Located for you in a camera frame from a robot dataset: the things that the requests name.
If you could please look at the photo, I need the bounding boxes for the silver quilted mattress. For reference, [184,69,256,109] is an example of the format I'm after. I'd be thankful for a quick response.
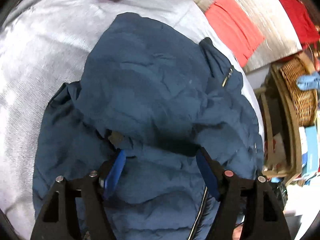
[193,0,302,73]

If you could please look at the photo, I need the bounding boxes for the grey bed blanket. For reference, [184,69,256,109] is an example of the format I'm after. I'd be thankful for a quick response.
[1,0,263,239]

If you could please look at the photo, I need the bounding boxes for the red cloth on headboard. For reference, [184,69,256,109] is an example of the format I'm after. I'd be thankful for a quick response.
[279,0,319,48]

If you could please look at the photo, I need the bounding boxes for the orange-red pillow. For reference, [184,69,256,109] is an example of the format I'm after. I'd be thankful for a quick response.
[204,0,265,67]

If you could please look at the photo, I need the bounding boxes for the light blue cloth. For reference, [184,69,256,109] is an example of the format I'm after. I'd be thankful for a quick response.
[296,72,320,91]

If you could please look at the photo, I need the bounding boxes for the wooden shelf rack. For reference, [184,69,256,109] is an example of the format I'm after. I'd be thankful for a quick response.
[254,52,316,185]

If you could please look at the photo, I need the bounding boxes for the navy blue padded jacket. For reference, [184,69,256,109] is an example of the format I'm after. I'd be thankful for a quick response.
[33,13,264,239]

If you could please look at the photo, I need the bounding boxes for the wicker basket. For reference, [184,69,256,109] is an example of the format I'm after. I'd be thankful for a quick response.
[279,57,317,127]

